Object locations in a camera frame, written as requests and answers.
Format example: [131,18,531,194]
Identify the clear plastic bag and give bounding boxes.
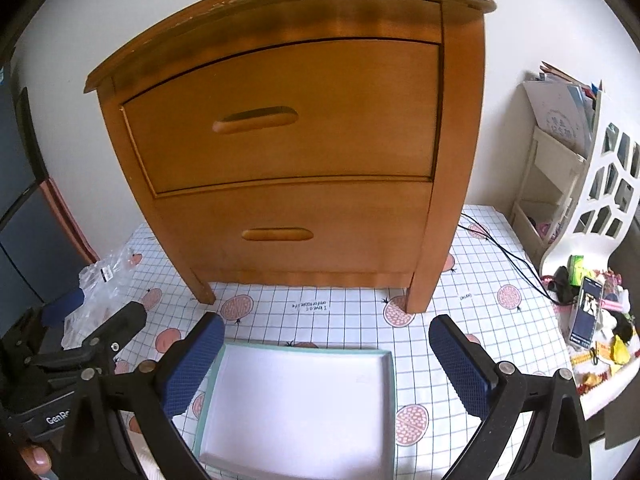
[62,247,136,351]

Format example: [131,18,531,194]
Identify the black cable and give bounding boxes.
[457,212,561,306]

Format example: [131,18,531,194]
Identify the teal rimmed white tray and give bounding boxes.
[194,342,396,480]

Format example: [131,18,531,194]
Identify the white cutout desk shelf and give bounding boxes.
[510,122,640,273]

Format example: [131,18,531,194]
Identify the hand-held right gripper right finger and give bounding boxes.
[429,314,593,480]

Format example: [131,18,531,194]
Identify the person's left hand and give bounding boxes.
[17,444,55,477]

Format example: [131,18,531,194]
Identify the checkered fruit print tablecloth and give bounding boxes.
[60,204,586,480]

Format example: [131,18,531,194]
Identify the pink toy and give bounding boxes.
[597,270,628,311]

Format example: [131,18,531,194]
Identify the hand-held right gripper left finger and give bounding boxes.
[60,311,227,480]

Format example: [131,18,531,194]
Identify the dark cabinet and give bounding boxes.
[0,72,101,333]

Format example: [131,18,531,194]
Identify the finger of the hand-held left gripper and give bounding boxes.
[2,287,85,361]
[75,301,148,376]

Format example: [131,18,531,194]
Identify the stack of papers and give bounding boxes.
[522,61,604,157]

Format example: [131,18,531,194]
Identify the yellow snack packets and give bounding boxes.
[597,335,638,366]

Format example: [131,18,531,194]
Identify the clutter of small items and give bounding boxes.
[570,270,640,416]

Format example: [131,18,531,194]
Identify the wooden nightstand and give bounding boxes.
[82,0,498,315]

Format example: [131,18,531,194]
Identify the wooden drawer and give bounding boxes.
[154,177,435,273]
[120,40,443,196]

